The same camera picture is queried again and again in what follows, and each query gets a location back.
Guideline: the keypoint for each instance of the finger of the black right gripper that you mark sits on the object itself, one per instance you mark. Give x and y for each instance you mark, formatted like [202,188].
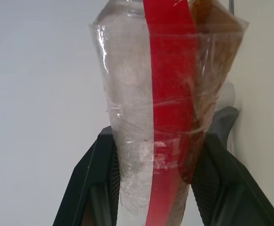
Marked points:
[224,122]

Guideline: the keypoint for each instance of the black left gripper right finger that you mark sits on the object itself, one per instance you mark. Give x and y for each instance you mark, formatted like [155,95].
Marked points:
[228,193]

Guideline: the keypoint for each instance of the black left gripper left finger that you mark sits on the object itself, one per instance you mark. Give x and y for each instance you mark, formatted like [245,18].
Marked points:
[92,188]

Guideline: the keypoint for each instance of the clear bottle with red tape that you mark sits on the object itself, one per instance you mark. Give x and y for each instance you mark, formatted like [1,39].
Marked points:
[155,94]

